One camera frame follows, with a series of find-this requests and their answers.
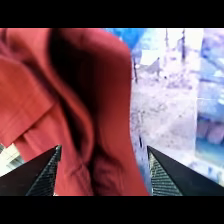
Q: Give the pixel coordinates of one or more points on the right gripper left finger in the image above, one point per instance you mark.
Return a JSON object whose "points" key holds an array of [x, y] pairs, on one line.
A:
{"points": [[36, 176]]}

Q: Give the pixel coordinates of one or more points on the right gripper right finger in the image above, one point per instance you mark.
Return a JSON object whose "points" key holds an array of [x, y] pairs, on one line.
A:
{"points": [[176, 178]]}

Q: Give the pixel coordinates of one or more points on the red shirt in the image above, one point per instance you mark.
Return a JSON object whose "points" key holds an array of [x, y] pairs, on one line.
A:
{"points": [[76, 100]]}

